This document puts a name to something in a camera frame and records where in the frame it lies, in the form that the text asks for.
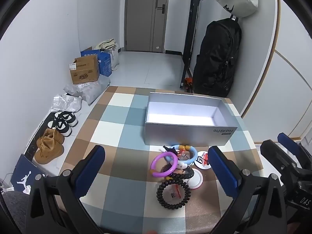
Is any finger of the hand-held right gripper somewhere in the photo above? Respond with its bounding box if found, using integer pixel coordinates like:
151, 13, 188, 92
277, 133, 312, 168
260, 139, 296, 183

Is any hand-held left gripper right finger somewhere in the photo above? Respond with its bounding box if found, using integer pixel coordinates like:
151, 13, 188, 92
208, 146, 288, 234

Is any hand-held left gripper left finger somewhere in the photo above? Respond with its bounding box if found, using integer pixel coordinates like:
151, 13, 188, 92
26, 145, 106, 234

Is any round pink-rimmed badge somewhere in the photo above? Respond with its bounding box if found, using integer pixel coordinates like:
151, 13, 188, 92
189, 169, 203, 188

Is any light blue ring bracelet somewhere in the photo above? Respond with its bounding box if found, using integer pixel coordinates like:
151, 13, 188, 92
168, 144, 198, 164

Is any silver cardboard box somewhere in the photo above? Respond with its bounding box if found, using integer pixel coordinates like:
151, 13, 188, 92
144, 92, 238, 146

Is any purple ring bracelet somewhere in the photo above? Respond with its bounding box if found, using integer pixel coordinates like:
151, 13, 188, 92
150, 152, 178, 176

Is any black spiral hair tie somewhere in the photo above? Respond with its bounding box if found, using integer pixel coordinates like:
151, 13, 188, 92
156, 179, 191, 209

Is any round white badge red print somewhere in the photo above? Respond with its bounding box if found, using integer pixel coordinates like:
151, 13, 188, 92
196, 151, 212, 169

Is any brown boot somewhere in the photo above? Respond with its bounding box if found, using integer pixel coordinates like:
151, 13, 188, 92
43, 128, 65, 144
34, 138, 64, 164

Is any checkered tablecloth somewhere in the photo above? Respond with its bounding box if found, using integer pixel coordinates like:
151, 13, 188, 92
58, 86, 265, 234

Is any white wardrobe wooden trim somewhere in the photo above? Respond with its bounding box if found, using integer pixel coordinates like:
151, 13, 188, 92
240, 0, 312, 144

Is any black and white sneaker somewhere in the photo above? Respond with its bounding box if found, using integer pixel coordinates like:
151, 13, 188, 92
56, 111, 78, 127
47, 119, 73, 137

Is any black shoe mat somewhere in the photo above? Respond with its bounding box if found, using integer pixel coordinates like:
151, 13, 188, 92
26, 112, 81, 162

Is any silver parcel bag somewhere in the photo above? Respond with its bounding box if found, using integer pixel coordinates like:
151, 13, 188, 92
51, 94, 82, 113

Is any grey parcel bag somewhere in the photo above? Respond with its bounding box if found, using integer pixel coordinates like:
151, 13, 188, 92
64, 74, 111, 106

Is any brown cardboard box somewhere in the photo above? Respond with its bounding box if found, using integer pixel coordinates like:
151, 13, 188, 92
69, 55, 100, 85

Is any black backpack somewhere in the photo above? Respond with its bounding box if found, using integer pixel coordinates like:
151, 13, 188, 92
192, 18, 242, 98

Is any blue cardboard box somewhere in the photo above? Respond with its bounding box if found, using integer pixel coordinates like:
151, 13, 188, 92
80, 46, 113, 77

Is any white plastic bag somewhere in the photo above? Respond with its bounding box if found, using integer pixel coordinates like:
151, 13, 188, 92
107, 44, 120, 71

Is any black metal rack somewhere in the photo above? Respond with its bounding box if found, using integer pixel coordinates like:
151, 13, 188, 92
180, 0, 203, 89

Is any grey door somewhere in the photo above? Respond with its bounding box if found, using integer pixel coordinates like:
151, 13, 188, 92
125, 0, 170, 53

